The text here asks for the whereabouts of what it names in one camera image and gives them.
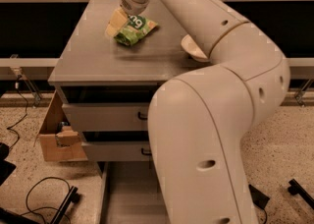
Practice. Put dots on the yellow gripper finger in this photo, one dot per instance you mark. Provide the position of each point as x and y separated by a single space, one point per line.
117 21

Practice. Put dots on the green rice chip bag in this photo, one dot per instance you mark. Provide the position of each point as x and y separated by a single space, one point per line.
135 30

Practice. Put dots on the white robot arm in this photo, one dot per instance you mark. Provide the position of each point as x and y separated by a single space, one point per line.
197 120

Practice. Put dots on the grey drawer cabinet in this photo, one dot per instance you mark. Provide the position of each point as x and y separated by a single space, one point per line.
94 68

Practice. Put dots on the grey top drawer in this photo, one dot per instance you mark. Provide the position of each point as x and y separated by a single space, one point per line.
103 117

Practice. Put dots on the grey drawer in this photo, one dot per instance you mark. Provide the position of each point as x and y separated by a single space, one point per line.
103 117
117 151
131 194

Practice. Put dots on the grey middle drawer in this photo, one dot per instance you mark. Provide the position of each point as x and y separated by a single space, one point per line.
117 151

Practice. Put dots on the grey bottom drawer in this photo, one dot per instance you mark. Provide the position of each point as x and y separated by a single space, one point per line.
131 194

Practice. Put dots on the white paper bowl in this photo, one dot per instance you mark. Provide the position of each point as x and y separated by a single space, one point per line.
192 49

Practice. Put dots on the cardboard box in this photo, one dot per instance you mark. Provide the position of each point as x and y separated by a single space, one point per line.
58 141

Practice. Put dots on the black stand leg left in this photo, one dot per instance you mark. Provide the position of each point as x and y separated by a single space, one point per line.
71 197

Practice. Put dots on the black stand leg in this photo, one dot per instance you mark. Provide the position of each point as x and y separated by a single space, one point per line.
71 197
296 189

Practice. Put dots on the black power adapter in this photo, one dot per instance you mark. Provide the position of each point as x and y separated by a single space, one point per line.
258 198

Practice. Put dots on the black stand leg right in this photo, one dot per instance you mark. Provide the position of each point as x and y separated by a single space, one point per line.
296 189

